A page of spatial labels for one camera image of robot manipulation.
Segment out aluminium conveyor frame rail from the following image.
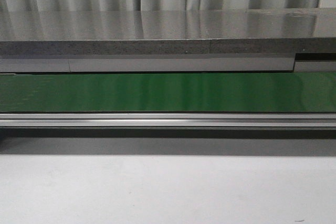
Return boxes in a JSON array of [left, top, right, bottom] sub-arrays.
[[1, 113, 335, 127]]

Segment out grey stone counter slab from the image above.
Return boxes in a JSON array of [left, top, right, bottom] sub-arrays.
[[0, 8, 336, 73]]

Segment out green conveyor belt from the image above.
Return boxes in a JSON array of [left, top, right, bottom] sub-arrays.
[[1, 72, 335, 113]]

